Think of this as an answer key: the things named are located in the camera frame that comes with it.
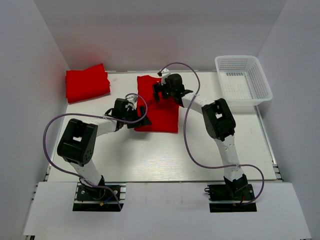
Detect folded red t-shirt stack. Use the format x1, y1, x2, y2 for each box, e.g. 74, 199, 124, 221
65, 63, 111, 104

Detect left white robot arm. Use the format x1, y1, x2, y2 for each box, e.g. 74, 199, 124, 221
57, 93, 152, 200

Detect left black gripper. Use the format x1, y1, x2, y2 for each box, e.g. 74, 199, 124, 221
122, 106, 152, 129

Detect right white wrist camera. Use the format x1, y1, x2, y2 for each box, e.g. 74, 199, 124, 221
160, 68, 171, 85

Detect white plastic basket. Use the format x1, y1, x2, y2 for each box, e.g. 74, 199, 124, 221
214, 55, 273, 107

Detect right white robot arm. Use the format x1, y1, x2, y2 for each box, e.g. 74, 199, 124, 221
152, 71, 248, 200

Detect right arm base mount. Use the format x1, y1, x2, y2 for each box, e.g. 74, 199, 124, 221
204, 184, 257, 213

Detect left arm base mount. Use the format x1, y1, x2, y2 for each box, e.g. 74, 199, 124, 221
72, 183, 126, 212

